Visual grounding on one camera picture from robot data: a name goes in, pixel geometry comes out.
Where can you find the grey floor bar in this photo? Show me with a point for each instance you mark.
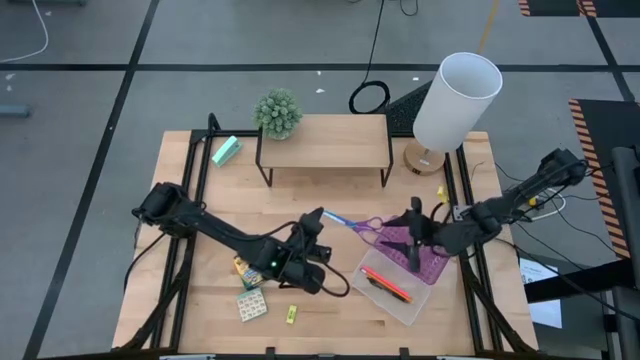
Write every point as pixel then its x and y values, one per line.
pixel 15 111

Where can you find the pink pencil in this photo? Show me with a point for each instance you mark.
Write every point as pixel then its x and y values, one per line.
pixel 380 279

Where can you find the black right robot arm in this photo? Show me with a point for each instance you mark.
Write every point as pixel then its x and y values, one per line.
pixel 500 210

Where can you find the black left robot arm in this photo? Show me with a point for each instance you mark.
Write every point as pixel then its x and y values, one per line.
pixel 220 232

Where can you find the clear pencil case purple lid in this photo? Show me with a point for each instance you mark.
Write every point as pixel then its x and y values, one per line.
pixel 400 310

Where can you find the white shade table lamp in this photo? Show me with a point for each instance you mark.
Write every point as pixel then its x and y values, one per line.
pixel 455 100

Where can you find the grey metal bracket plate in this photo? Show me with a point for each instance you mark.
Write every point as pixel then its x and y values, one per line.
pixel 462 212

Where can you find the white paper sheet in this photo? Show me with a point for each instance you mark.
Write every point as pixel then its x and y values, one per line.
pixel 542 310

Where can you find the black mat hazard stripe edge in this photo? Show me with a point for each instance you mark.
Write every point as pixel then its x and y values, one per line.
pixel 610 125
pixel 550 6

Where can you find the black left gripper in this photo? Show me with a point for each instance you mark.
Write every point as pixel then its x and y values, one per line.
pixel 300 260

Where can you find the green yellow crayon box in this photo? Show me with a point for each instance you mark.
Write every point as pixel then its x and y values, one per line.
pixel 247 275

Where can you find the orange pencil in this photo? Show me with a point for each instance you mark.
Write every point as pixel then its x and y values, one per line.
pixel 400 296

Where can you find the green eraser block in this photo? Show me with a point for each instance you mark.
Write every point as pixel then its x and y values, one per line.
pixel 226 151

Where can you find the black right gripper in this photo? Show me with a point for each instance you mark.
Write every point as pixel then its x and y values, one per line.
pixel 440 237

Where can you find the purple scissors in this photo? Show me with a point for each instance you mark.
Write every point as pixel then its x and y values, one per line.
pixel 345 221

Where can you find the small green potted plant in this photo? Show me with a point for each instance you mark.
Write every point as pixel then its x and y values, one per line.
pixel 277 114

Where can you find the wooden shelf riser black legs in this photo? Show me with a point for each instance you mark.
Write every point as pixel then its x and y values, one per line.
pixel 325 142

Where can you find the black metal stand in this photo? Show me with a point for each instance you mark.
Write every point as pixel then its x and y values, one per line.
pixel 625 200

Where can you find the printed sticky notes pad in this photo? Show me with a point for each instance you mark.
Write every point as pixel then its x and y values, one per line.
pixel 251 305

